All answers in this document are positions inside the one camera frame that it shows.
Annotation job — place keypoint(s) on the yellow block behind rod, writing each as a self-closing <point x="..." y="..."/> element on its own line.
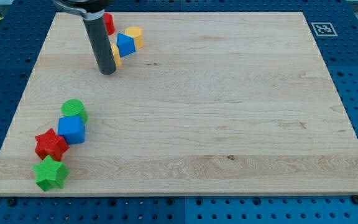
<point x="116" y="55"/>

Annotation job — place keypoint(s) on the blue cube block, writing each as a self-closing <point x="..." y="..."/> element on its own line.
<point x="72" y="129"/>

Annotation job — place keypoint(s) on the white fiducial marker tag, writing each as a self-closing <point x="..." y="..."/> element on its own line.
<point x="324" y="29"/>

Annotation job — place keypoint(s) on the black bolt front left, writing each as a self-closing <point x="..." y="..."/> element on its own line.
<point x="11" y="201"/>

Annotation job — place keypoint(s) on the red star block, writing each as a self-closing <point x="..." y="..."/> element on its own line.
<point x="50" y="144"/>

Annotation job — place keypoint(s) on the black bolt front right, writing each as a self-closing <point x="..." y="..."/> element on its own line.
<point x="354" y="199"/>

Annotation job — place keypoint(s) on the green star block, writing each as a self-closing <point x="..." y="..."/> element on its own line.
<point x="50" y="174"/>

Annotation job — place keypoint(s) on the green cylinder block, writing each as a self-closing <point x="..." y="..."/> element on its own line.
<point x="74" y="107"/>

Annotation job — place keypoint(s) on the light wooden board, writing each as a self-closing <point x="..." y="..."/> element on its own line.
<point x="227" y="104"/>

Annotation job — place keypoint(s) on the red cylinder block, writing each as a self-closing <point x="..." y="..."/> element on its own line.
<point x="109" y="23"/>

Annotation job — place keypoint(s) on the blue triangular prism block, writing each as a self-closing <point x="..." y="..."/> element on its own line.
<point x="125" y="44"/>

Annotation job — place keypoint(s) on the black bolt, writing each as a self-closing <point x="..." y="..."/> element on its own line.
<point x="354" y="199"/>
<point x="11" y="201"/>

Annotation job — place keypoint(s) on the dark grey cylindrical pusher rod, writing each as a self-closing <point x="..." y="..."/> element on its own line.
<point x="99" y="40"/>

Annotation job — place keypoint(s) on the yellow hexagon block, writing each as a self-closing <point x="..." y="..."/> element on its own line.
<point x="136" y="33"/>

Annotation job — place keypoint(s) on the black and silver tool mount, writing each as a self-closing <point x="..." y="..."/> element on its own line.
<point x="86" y="9"/>

